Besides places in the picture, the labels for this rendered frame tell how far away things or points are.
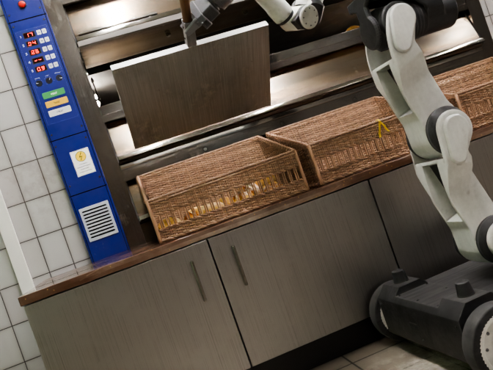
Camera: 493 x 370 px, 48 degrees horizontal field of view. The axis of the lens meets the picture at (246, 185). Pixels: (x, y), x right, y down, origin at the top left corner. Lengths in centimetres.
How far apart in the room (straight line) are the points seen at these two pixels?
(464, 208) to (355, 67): 112
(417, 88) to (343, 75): 94
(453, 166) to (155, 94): 99
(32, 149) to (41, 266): 48
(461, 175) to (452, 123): 15
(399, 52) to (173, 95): 78
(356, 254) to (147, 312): 73
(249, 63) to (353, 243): 73
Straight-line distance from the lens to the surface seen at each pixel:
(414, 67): 170
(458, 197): 173
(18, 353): 247
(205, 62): 195
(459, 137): 169
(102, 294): 184
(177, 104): 201
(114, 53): 245
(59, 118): 239
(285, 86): 253
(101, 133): 240
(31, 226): 241
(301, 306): 193
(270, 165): 193
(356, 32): 270
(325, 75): 259
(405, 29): 169
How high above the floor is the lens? 69
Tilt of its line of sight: level
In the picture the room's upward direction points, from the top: 19 degrees counter-clockwise
